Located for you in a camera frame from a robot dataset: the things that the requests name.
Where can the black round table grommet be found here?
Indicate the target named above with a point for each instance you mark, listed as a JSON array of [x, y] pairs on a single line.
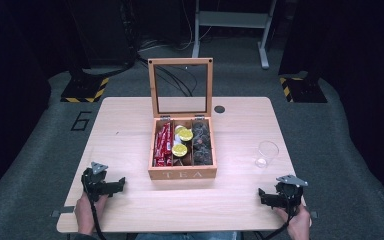
[[219, 109]]

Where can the person's right hand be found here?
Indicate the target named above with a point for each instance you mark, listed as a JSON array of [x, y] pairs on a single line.
[[299, 226]]

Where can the white metal stand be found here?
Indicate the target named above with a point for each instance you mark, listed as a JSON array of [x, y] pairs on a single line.
[[233, 20]]

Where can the person's left hand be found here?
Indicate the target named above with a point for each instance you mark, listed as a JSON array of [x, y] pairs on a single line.
[[86, 216]]

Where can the wooden tea box, glass lid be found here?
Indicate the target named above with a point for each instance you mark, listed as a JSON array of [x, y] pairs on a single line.
[[182, 166]]

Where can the clear plastic cup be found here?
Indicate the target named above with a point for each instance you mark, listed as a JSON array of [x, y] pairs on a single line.
[[266, 154]]

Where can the pile of dark tea bags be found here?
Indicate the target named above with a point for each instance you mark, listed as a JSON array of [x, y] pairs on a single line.
[[202, 143]]

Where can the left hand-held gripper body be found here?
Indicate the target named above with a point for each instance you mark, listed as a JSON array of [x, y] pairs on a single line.
[[95, 185]]

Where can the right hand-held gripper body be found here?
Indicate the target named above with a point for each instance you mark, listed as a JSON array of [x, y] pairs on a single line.
[[290, 195]]

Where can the black yellow striped base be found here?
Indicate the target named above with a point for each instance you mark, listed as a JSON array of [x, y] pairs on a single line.
[[301, 90], [85, 90]]

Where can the bundle of red sachets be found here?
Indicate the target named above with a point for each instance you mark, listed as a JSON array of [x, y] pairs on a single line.
[[162, 145]]

